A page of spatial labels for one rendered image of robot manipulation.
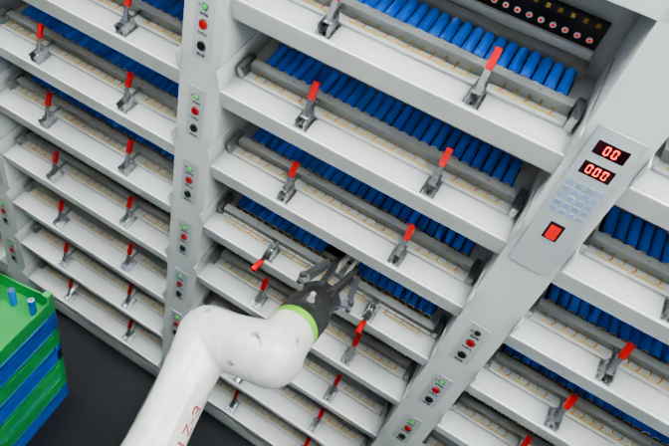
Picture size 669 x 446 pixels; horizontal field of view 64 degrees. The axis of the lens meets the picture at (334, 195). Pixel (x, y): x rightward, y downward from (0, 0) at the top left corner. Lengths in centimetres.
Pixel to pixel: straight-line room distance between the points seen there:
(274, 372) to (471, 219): 42
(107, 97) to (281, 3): 55
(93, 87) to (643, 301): 121
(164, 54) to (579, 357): 100
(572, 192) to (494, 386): 53
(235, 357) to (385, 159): 43
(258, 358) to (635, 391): 69
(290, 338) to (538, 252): 43
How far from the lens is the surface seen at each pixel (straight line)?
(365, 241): 109
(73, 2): 132
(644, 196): 88
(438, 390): 127
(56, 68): 146
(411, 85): 87
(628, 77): 80
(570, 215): 90
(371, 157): 98
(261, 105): 105
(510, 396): 125
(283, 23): 94
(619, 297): 100
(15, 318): 173
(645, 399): 117
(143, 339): 200
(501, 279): 101
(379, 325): 122
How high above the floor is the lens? 187
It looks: 40 degrees down
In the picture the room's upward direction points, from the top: 18 degrees clockwise
